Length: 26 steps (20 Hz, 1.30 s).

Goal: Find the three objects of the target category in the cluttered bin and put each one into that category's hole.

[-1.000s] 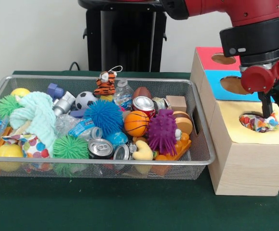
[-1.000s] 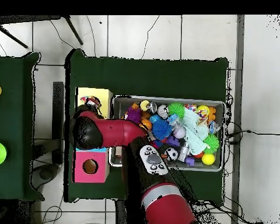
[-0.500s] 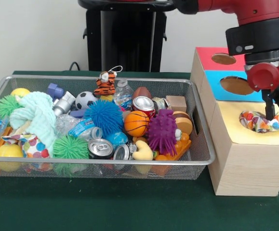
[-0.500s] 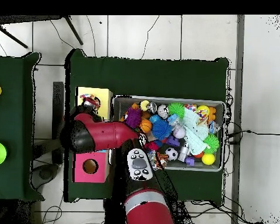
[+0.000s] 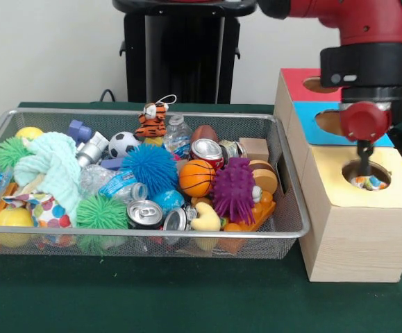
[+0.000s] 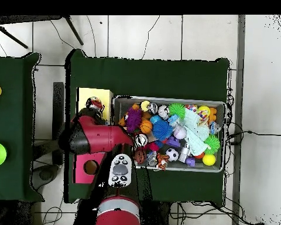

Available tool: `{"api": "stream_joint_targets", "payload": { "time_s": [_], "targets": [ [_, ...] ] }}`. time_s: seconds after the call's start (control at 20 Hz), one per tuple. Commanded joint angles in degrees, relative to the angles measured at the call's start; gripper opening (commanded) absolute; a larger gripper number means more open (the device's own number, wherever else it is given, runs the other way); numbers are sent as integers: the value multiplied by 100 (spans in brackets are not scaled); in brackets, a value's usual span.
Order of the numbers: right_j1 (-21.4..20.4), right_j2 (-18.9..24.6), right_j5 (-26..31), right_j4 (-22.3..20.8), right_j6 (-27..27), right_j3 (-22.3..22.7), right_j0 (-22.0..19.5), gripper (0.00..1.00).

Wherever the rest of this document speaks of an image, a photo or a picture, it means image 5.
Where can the black white soccer ball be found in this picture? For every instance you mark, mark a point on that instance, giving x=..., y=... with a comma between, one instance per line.
x=122, y=144

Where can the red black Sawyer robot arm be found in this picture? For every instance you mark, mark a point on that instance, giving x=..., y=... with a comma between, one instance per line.
x=367, y=21

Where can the blue spiky rubber ball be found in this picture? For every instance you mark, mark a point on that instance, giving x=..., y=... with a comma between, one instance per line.
x=148, y=166

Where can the green spiky rubber ball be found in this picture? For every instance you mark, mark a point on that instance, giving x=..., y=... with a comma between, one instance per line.
x=101, y=211

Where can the wooden box with three holes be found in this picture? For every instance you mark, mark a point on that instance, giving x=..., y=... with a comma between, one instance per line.
x=360, y=243

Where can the purple spiky rubber toy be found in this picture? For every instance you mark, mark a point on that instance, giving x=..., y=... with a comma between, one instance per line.
x=233, y=187

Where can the red soda can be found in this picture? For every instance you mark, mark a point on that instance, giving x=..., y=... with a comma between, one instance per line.
x=207, y=152

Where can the toy hamburger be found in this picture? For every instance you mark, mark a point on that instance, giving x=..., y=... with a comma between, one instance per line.
x=265, y=175

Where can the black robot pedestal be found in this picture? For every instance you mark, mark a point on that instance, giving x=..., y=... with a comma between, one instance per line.
x=173, y=52

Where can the shallow silver mesh bin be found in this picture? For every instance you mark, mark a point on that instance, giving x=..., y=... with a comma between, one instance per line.
x=186, y=244

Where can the mint green cloth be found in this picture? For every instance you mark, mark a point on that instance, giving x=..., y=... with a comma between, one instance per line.
x=53, y=163

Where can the orange toy basketball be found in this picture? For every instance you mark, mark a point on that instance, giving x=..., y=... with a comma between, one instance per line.
x=195, y=177

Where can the polka dot cloth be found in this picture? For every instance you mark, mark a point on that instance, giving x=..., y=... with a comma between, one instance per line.
x=48, y=209
x=376, y=184

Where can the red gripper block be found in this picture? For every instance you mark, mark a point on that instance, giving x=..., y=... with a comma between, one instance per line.
x=365, y=121

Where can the tiger plush toy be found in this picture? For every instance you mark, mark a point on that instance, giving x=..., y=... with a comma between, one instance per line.
x=151, y=121

